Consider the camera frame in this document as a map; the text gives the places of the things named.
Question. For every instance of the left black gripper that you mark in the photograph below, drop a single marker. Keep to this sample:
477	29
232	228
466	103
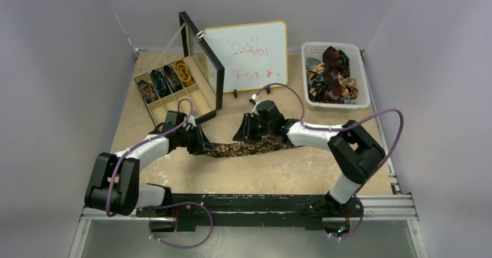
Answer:
201	145

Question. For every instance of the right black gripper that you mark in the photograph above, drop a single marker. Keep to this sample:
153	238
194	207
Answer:
253	126

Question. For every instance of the brown floral black tie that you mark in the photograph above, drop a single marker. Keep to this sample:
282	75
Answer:
246	148

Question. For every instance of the white plastic basket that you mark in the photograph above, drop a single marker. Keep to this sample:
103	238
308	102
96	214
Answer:
357	71

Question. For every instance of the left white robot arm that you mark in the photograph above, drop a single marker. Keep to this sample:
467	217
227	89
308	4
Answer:
114	185

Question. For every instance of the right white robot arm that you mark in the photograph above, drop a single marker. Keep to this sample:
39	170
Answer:
357	154

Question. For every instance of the black tie storage box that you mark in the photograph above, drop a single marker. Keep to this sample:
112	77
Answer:
187	44

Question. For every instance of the blue dark rolled tie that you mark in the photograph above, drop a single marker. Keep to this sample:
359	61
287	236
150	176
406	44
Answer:
160	83

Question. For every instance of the grey patterned rolled tie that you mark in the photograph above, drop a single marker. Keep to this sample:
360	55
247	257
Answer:
147	91

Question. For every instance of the dark grey rolled tie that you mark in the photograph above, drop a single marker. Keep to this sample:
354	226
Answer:
172	79

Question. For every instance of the small whiteboard with stand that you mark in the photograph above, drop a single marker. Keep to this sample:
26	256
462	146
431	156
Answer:
253	55

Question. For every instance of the yellow rolled tie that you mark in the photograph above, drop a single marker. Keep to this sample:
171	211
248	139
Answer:
183	73

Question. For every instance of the colourful patterned tie pile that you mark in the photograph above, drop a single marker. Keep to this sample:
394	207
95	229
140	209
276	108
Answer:
316	87

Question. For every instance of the dark red tie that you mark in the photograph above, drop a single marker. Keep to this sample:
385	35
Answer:
336	64

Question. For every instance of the black aluminium mounting rail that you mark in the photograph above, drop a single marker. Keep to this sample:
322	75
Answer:
309	211

